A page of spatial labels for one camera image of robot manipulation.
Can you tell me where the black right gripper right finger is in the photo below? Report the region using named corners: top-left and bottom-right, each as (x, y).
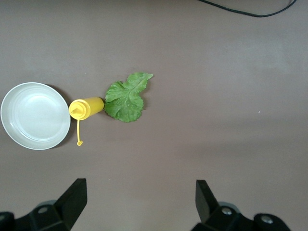
top-left (192, 179), bottom-right (293, 231)

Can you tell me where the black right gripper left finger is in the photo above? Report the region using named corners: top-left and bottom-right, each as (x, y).
top-left (0, 178), bottom-right (88, 231)

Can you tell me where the green lettuce leaf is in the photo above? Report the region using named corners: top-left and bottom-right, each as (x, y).
top-left (103, 72), bottom-right (154, 123)

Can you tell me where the beige round plate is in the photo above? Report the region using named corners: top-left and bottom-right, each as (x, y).
top-left (0, 82), bottom-right (72, 151)

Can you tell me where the yellow squeeze bottle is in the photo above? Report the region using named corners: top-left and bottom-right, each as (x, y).
top-left (68, 96), bottom-right (105, 147)

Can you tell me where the black cable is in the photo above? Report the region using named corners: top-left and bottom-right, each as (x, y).
top-left (197, 0), bottom-right (298, 18)

